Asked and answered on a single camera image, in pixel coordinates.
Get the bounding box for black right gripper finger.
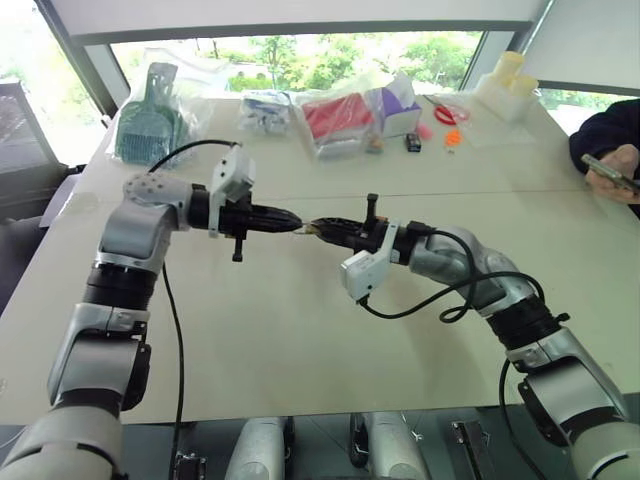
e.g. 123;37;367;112
310;216;359;234
314;229;358;248

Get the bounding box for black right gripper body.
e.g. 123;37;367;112
351;193;397;252

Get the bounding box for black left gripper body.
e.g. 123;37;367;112
218;197;265;263

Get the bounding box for dark smartphone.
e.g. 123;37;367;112
580;153;640;195

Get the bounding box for bystander bare hand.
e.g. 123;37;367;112
584;144;640;204

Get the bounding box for blue white bagged items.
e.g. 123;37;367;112
238;89;295;136

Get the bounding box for red cloth pack in plastic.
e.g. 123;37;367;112
298;91;377;160

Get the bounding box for purple white tissue box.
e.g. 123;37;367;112
364;83;424;140

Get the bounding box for clear plastic bag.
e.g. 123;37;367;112
105;47;236;169

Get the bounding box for teal plastic scoop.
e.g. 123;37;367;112
114;62;190;166

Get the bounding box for white holder with cream cups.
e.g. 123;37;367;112
473;49;542;122

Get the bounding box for silver rounded robot shape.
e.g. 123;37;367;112
233;416;288;480
366;410;427;480

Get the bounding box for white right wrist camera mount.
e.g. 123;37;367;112
338;218;401;304

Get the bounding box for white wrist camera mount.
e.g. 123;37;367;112
338;218;401;304
207;145;257;240

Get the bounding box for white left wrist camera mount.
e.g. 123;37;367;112
207;145;257;240

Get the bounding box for red handled scissors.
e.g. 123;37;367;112
432;101;472;125

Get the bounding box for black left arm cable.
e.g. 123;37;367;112
148;139;244;480

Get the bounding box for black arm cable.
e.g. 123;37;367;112
358;227;549;480
148;139;244;480

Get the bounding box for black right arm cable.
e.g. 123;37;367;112
358;227;549;480

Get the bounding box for grey window frame post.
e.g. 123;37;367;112
35;0;132;124

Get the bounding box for metal bracket under table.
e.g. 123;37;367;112
173;451;208;480
450;420;490;480

